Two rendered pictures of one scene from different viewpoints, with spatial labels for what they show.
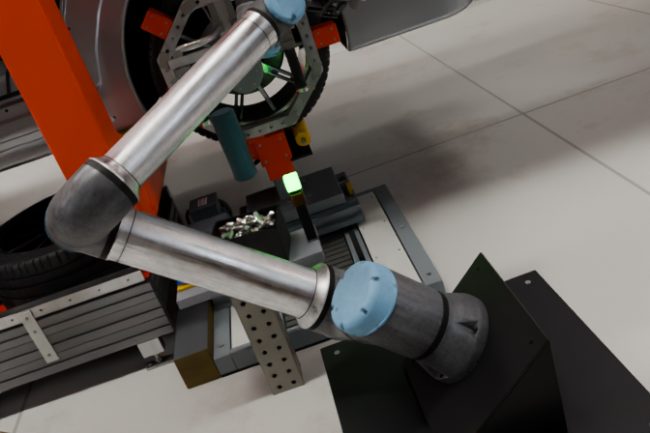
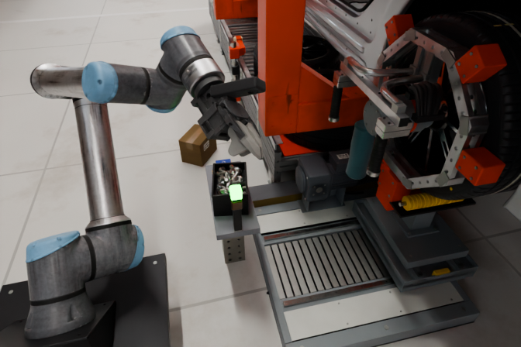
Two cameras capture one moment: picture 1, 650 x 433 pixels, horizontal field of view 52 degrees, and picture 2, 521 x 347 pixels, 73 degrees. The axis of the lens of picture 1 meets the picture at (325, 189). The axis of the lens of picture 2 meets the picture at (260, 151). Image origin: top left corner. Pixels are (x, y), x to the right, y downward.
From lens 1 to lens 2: 1.80 m
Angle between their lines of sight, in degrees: 66
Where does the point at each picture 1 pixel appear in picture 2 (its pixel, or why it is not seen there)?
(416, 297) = (32, 277)
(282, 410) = (208, 253)
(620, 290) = not seen: outside the picture
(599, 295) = not seen: outside the picture
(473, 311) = (36, 325)
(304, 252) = (220, 225)
